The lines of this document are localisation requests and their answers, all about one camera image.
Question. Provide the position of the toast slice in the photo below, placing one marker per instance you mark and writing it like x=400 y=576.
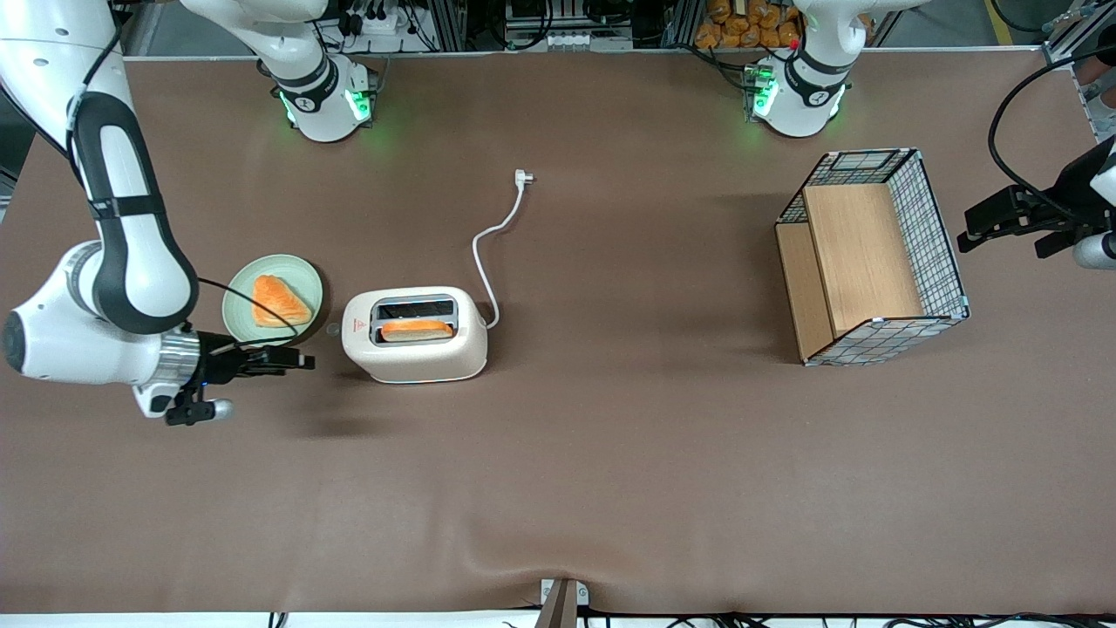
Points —
x=417 y=330

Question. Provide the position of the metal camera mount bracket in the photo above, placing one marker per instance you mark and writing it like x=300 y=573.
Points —
x=562 y=602

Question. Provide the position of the triangular golden pastry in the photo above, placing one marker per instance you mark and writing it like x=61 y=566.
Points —
x=277 y=301

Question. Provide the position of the bag of bread rolls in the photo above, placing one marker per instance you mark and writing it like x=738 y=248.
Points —
x=741 y=26

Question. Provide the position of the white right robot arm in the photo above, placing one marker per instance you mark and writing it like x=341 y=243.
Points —
x=131 y=227

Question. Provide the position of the brown table cover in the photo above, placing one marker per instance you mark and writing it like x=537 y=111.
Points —
x=610 y=453

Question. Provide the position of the white two-slot toaster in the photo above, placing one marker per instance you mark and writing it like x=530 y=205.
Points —
x=418 y=358

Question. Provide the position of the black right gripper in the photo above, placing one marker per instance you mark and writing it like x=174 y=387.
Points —
x=218 y=364

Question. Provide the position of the white power strip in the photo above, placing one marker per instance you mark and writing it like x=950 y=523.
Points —
x=375 y=24

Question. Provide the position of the grey control box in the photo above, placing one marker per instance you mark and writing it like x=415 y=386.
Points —
x=567 y=39

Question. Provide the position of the pale green plate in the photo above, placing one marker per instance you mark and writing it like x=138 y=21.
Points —
x=240 y=324

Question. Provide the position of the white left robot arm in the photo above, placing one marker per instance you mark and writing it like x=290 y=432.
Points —
x=798 y=109

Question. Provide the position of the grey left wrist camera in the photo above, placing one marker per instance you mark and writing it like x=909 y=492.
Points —
x=1097 y=251

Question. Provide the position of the aluminium frame post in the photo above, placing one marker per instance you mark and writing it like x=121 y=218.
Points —
x=1077 y=35

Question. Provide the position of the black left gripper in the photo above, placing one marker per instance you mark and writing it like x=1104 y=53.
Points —
x=1074 y=187

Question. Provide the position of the wooden shelf insert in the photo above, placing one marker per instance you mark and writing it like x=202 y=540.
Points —
x=863 y=253

